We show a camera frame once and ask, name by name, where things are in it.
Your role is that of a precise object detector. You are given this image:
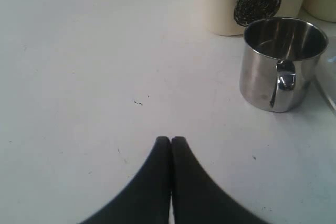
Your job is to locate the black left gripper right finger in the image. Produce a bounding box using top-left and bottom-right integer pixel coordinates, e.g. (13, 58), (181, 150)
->
(171, 136), (266, 223)

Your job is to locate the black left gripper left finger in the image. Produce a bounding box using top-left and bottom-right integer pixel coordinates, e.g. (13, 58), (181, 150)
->
(83, 136), (172, 223)

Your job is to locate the white square plate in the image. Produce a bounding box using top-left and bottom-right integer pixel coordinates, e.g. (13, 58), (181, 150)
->
(314, 49), (335, 114)

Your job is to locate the steel mug with solid handle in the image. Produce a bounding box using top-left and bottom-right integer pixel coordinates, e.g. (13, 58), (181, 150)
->
(239, 17), (329, 113)

